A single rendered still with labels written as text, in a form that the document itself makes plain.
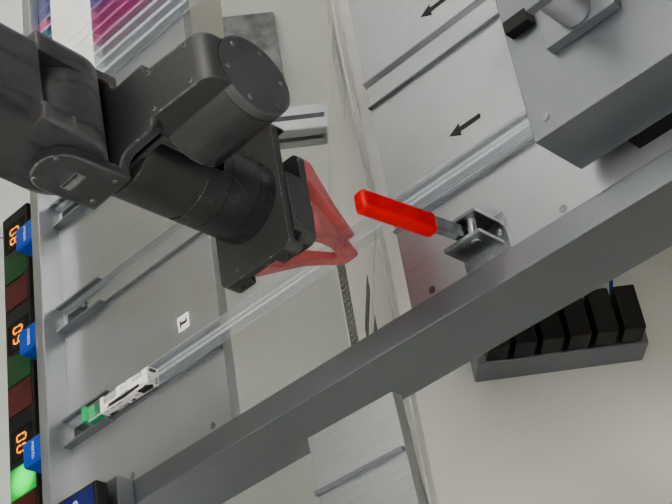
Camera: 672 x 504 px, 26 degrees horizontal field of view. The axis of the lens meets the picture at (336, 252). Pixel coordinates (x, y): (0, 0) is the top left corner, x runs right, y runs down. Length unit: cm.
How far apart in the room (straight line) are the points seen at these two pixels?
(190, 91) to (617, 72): 24
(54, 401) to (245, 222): 36
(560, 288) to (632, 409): 45
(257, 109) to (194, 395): 33
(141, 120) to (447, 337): 25
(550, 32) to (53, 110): 29
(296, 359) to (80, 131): 126
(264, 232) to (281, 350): 114
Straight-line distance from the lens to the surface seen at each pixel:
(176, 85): 85
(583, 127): 86
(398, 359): 97
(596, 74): 86
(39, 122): 83
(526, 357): 134
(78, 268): 130
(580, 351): 135
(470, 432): 133
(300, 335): 209
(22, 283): 138
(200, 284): 115
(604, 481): 133
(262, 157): 97
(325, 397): 100
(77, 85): 87
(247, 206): 93
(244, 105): 85
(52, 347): 127
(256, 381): 206
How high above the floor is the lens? 181
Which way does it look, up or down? 57 degrees down
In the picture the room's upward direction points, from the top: straight up
